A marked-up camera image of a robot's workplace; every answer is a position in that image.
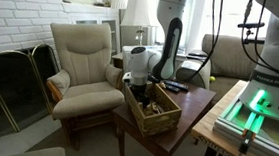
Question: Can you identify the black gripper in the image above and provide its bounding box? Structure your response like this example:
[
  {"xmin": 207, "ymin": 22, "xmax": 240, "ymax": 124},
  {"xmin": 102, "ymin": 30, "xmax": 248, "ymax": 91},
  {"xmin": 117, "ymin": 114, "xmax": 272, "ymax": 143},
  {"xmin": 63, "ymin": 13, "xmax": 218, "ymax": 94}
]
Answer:
[{"xmin": 128, "ymin": 82, "xmax": 154, "ymax": 110}]

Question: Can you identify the woven rectangular basket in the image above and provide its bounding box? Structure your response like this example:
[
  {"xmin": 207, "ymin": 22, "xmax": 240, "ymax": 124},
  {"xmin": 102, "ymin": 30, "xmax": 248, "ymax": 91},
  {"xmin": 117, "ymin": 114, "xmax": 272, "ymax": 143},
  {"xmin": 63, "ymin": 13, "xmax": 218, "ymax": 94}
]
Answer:
[{"xmin": 120, "ymin": 79, "xmax": 185, "ymax": 140}]

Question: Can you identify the wedge shaped wooden block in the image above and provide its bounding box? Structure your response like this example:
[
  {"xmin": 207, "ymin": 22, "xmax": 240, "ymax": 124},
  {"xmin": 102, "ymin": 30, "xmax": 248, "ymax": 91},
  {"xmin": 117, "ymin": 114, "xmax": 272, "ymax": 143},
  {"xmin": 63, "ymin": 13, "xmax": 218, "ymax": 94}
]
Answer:
[{"xmin": 151, "ymin": 102, "xmax": 168, "ymax": 116}]

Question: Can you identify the short black remote control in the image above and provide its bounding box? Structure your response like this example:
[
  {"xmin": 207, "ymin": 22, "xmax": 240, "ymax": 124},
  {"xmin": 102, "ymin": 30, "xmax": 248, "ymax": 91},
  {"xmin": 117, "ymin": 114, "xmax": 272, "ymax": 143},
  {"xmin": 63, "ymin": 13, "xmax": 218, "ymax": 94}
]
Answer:
[{"xmin": 164, "ymin": 83, "xmax": 182, "ymax": 93}]

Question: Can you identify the long black remote control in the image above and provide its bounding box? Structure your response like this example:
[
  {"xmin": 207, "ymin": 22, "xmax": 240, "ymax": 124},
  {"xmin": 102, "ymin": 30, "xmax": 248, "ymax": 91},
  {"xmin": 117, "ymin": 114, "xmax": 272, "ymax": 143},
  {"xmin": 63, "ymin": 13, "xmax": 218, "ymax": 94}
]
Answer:
[{"xmin": 163, "ymin": 79, "xmax": 190, "ymax": 92}]

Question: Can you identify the dark wood side table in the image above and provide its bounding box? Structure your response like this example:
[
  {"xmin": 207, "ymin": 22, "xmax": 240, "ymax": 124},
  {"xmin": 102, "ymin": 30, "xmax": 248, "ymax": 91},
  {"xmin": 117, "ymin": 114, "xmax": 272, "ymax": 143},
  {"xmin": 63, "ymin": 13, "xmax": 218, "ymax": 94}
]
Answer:
[{"xmin": 108, "ymin": 74, "xmax": 218, "ymax": 156}]

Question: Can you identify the white portable air conditioner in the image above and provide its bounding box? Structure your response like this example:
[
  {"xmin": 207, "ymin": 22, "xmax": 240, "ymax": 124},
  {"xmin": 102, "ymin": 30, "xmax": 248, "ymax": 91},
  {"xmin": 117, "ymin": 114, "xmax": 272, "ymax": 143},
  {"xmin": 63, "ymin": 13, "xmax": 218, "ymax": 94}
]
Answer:
[{"xmin": 119, "ymin": 42, "xmax": 180, "ymax": 92}]

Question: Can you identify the light wood workbench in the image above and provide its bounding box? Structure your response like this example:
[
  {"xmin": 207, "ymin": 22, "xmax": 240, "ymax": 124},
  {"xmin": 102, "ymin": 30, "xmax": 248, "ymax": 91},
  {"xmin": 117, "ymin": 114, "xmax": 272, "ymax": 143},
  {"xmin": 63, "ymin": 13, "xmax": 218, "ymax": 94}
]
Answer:
[{"xmin": 189, "ymin": 75, "xmax": 279, "ymax": 156}]

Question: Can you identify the black flat device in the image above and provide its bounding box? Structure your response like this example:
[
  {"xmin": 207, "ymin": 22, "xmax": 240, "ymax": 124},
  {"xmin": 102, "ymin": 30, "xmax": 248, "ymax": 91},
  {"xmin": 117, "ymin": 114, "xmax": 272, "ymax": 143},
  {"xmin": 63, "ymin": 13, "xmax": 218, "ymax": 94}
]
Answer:
[{"xmin": 186, "ymin": 49, "xmax": 210, "ymax": 61}]

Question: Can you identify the beige recliner armchair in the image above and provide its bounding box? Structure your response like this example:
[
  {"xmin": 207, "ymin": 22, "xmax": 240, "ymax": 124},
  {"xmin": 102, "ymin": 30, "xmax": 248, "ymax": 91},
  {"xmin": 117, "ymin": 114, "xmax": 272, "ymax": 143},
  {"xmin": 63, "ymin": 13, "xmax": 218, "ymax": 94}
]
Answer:
[{"xmin": 41, "ymin": 18, "xmax": 132, "ymax": 155}]

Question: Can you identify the beige sofa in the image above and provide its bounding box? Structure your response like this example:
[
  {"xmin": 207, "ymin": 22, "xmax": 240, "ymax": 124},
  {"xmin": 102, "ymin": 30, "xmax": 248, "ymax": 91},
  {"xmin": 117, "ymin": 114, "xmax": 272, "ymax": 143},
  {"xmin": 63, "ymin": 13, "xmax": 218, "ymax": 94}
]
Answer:
[{"xmin": 197, "ymin": 32, "xmax": 267, "ymax": 106}]

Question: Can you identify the table lamp smooth white shade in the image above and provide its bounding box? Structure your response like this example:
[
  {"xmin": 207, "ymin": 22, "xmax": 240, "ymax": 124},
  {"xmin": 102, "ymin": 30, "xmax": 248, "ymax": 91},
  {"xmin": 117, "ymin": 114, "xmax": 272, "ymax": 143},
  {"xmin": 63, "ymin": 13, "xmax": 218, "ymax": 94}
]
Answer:
[{"xmin": 119, "ymin": 0, "xmax": 164, "ymax": 47}]

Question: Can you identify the orange black clamp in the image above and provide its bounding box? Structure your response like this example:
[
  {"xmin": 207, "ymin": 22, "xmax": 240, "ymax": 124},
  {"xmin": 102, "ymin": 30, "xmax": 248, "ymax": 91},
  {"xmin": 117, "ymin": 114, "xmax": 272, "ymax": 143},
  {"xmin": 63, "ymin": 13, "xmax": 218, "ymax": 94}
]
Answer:
[{"xmin": 227, "ymin": 126, "xmax": 257, "ymax": 156}]

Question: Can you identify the brass framed fireplace screen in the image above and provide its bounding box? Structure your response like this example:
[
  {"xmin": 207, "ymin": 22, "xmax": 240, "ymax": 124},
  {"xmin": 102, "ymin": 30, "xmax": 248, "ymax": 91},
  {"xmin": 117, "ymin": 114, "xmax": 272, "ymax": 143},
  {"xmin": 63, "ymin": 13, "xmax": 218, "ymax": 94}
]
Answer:
[{"xmin": 0, "ymin": 40, "xmax": 63, "ymax": 152}]

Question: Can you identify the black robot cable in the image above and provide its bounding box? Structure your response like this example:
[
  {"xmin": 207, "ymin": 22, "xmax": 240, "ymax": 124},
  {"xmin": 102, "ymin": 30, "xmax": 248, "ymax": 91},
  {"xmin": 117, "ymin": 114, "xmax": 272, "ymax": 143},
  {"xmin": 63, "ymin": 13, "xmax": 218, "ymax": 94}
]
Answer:
[{"xmin": 178, "ymin": 0, "xmax": 279, "ymax": 91}]

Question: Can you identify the black camera on tripod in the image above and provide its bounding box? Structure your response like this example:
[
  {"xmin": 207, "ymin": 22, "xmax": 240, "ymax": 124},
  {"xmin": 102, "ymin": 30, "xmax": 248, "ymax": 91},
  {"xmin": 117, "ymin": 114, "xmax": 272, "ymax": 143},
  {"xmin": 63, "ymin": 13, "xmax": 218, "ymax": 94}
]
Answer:
[{"xmin": 235, "ymin": 20, "xmax": 270, "ymax": 47}]

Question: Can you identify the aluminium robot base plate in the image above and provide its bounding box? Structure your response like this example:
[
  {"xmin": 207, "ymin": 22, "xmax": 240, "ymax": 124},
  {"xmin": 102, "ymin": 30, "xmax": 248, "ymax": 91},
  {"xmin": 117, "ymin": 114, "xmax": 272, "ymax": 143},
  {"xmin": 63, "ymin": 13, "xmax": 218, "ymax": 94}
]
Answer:
[{"xmin": 211, "ymin": 97, "xmax": 279, "ymax": 156}]

